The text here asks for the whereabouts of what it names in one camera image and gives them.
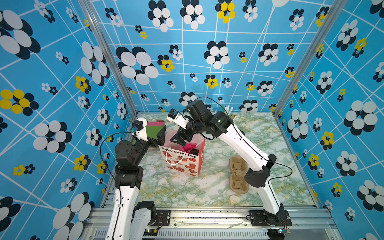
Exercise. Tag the pink straw holder cup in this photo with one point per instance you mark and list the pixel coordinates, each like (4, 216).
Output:
(229, 110)

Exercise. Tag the black cup lid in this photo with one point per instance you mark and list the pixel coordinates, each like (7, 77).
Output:
(194, 152)

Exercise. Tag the brown cardboard cup carrier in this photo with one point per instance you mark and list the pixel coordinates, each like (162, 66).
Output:
(239, 168)

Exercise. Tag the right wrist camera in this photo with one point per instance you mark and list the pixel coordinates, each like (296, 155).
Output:
(195, 111)

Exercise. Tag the red paper gift bag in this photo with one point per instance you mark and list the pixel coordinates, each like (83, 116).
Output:
(181, 161)

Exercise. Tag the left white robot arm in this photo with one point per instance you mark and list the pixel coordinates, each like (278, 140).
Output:
(130, 219)

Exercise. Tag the green napkin stack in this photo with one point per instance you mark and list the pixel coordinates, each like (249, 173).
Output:
(152, 131)

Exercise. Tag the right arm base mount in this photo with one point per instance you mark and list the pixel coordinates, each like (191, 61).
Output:
(262, 218)

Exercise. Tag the pink napkin stack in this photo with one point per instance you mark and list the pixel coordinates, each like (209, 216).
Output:
(156, 123)

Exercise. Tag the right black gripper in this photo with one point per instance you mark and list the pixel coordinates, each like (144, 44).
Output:
(179, 139)

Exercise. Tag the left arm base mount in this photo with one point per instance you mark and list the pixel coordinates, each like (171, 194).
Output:
(145, 216)

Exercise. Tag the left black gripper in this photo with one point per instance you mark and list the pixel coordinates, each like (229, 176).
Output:
(160, 141)

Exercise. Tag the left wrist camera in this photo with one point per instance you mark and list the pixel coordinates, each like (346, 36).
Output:
(138, 129)

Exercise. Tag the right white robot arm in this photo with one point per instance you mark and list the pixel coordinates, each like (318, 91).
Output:
(259, 164)

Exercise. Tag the pink paper napkin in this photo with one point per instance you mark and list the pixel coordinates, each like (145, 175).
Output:
(188, 147)

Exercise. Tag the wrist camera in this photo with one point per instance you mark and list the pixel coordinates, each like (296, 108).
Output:
(138, 129)
(195, 111)

